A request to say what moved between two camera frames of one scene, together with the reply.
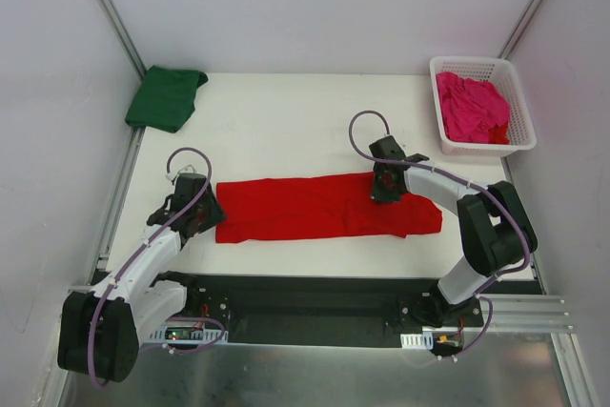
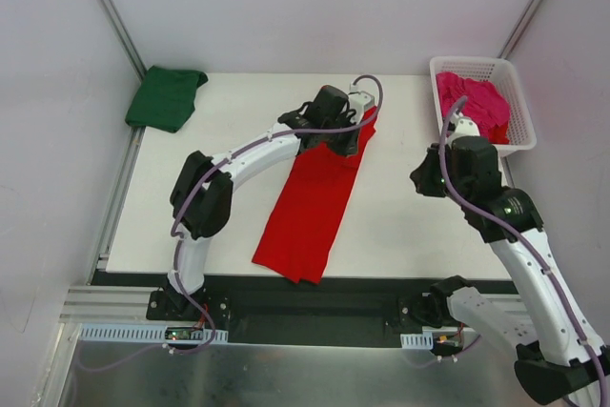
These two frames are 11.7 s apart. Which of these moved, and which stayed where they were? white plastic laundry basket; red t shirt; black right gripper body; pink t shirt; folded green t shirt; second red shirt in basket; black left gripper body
Moved: black left gripper body; red t shirt; black right gripper body
Stayed: second red shirt in basket; pink t shirt; folded green t shirt; white plastic laundry basket
